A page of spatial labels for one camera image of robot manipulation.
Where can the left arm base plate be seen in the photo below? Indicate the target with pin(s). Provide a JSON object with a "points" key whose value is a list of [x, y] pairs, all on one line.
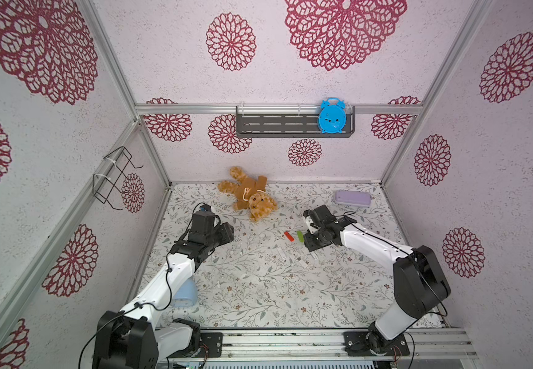
{"points": [[207, 345]]}

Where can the light blue cup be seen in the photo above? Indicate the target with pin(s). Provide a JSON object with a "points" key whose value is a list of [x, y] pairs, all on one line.
{"points": [[186, 296]]}

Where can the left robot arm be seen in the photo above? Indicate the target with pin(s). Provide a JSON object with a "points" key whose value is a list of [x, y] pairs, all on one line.
{"points": [[130, 338]]}

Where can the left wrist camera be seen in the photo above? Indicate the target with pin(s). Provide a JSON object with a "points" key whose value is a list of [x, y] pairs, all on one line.
{"points": [[205, 210]]}

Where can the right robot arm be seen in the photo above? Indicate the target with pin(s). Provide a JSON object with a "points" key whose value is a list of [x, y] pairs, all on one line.
{"points": [[419, 283]]}

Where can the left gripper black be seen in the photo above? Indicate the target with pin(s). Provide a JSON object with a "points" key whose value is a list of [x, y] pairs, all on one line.
{"points": [[227, 236]]}

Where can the aluminium front rail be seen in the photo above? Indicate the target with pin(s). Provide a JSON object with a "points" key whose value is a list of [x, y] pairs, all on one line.
{"points": [[311, 344]]}

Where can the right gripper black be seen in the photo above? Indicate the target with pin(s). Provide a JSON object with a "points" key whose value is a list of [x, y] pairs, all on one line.
{"points": [[315, 239]]}

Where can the blue alarm clock toy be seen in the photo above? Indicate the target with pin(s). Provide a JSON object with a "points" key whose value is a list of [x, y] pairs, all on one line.
{"points": [[332, 117]]}

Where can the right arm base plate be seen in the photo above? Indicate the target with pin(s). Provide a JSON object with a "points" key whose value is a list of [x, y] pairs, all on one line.
{"points": [[365, 343]]}

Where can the grey wall shelf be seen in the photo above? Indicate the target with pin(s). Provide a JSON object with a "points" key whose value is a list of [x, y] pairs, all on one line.
{"points": [[279, 125]]}

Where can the red usb drive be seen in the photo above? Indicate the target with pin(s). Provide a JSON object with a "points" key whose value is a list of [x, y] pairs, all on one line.
{"points": [[289, 236]]}

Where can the brown teddy bear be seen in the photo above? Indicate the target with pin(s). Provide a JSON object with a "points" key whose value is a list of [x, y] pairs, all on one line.
{"points": [[250, 194]]}

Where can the purple rectangular case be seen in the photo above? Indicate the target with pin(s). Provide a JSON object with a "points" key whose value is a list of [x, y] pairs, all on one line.
{"points": [[353, 198]]}

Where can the black wire wall rack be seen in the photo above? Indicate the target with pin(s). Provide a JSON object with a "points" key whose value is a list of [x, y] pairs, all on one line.
{"points": [[107, 183]]}

